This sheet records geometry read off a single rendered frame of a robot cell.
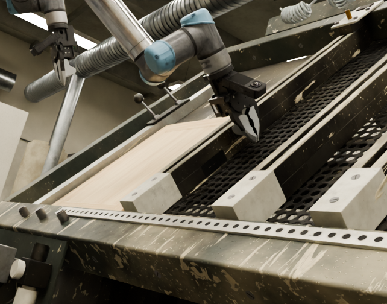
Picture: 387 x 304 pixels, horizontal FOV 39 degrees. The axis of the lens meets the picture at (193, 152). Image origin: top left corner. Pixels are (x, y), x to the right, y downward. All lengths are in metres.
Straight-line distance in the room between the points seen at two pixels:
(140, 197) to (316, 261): 0.59
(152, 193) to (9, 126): 4.41
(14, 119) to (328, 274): 5.06
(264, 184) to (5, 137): 4.71
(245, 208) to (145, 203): 0.34
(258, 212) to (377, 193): 0.24
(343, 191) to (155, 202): 0.55
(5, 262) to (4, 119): 4.21
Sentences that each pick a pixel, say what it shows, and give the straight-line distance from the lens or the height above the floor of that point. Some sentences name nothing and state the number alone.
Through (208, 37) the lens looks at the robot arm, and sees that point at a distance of 1.36.
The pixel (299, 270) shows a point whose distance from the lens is 0.78.
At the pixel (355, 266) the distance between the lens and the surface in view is 0.75.
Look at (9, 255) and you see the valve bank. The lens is 1.49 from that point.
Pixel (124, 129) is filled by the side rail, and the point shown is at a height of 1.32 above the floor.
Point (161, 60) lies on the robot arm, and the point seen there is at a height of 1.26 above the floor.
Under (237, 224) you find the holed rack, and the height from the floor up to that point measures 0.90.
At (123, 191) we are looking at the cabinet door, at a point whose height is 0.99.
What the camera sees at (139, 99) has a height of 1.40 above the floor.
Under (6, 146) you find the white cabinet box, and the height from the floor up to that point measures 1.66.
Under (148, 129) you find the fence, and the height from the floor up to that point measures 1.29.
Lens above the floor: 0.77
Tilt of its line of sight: 14 degrees up
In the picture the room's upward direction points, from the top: 14 degrees clockwise
